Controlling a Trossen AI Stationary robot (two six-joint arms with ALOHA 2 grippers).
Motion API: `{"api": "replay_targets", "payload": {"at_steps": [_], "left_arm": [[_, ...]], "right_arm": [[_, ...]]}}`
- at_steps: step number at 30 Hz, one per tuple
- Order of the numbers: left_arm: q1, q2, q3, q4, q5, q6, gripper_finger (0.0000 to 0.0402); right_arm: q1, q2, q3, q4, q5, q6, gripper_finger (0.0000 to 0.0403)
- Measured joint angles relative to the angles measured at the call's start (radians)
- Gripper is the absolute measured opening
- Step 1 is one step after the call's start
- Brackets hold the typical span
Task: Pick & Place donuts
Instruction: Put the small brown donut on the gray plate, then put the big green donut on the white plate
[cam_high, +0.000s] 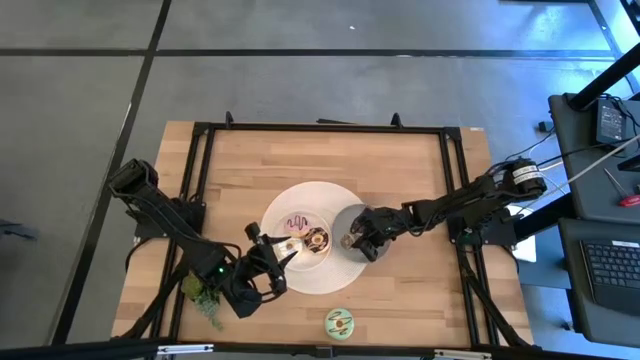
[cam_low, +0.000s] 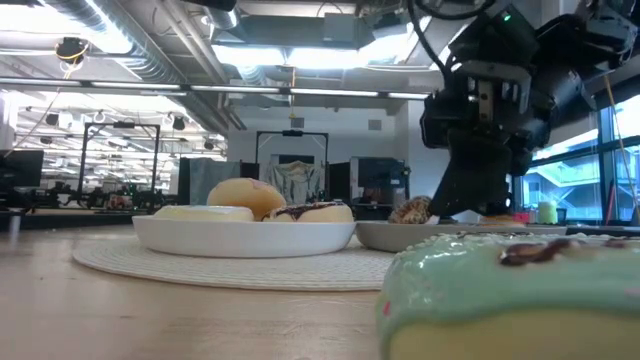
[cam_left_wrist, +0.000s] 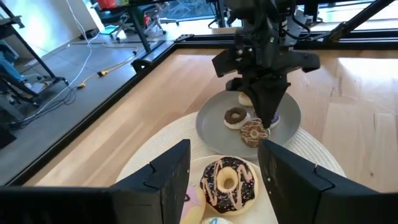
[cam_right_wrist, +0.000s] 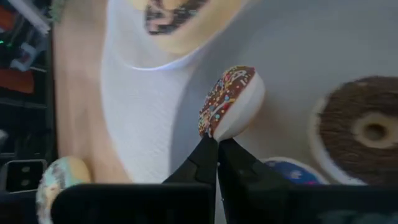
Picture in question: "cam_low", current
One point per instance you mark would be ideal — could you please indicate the mint green drizzle donut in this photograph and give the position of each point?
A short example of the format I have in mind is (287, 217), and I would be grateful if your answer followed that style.
(500, 300)

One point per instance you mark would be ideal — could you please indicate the white round plate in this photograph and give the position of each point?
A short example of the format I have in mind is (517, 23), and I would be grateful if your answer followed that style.
(240, 237)

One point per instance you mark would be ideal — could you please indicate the chocolate drizzle cream donut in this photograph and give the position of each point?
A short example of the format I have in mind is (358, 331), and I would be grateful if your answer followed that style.
(312, 212)

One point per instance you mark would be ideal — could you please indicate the long ceiling light strip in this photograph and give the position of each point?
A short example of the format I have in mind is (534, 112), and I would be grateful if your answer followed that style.
(125, 86)

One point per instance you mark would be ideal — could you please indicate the gray cabinet panel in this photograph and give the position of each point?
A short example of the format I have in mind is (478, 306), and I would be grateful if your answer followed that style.
(210, 175)

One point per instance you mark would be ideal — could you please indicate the round white woven placemat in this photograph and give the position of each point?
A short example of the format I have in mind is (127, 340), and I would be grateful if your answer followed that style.
(250, 272)

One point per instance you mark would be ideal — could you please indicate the black machine cabinet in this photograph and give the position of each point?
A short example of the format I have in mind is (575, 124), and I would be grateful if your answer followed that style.
(382, 177)

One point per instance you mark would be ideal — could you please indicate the gray round plate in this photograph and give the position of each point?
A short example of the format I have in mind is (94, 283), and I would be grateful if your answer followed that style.
(400, 237)

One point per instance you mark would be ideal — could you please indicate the green cylindrical cup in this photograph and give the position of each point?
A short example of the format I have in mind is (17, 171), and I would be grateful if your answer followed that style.
(547, 212)

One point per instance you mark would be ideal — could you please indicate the red small box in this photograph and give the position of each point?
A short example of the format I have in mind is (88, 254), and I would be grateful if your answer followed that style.
(522, 218)

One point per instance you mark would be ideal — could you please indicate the black robot station frame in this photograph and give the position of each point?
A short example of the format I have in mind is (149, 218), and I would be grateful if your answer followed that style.
(292, 134)
(120, 126)

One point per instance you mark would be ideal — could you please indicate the small chocolate rainbow sprinkle donut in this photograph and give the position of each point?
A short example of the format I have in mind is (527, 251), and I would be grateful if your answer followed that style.
(411, 211)

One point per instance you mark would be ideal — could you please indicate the gray ceiling ventilation box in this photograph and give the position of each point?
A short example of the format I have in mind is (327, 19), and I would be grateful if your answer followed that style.
(340, 27)

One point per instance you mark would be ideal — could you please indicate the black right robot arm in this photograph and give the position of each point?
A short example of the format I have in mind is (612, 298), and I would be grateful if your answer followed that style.
(600, 35)

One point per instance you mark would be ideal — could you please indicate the ceiling mounted black camera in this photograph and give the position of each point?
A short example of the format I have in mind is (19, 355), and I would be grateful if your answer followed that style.
(71, 50)

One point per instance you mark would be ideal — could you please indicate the silver ceiling duct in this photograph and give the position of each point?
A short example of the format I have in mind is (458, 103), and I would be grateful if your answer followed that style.
(145, 55)

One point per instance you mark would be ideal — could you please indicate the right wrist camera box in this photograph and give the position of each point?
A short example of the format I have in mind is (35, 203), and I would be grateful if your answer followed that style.
(495, 37)

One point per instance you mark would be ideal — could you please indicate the white glazed sprinkle donut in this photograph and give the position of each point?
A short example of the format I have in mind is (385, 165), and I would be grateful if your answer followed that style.
(202, 214)

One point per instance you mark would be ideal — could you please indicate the pink drizzle donut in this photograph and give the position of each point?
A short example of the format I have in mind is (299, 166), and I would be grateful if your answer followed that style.
(245, 197)

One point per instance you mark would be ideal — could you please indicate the black computer monitor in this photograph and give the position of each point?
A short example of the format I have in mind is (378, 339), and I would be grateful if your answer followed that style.
(20, 169)

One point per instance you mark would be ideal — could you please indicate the person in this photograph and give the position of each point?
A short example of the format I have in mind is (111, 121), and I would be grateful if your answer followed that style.
(371, 195)

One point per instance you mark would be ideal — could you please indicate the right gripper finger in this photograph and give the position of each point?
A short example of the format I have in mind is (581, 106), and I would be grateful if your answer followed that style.
(472, 175)

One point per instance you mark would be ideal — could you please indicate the pale patterned cloth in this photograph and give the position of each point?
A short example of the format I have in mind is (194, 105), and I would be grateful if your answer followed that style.
(295, 180)

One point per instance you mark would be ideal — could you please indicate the large glass window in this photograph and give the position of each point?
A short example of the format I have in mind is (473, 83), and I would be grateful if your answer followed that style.
(600, 170)

